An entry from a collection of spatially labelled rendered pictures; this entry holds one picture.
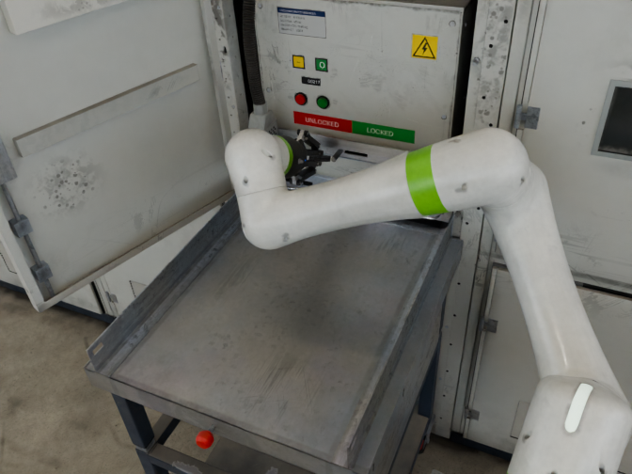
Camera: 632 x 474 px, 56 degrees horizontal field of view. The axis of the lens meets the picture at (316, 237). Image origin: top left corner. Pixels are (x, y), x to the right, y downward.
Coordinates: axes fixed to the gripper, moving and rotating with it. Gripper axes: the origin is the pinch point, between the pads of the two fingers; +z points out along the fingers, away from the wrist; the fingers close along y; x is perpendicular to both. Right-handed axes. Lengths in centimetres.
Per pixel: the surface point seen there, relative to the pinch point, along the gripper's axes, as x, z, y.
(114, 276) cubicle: -89, 36, 60
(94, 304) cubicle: -106, 46, 78
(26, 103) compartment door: -44, -48, -3
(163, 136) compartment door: -35.8, -15.3, 1.1
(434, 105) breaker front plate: 25.7, -0.8, -16.3
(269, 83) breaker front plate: -16.5, -0.6, -16.0
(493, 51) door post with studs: 37.7, -12.4, -27.7
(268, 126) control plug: -13.1, -4.4, -5.5
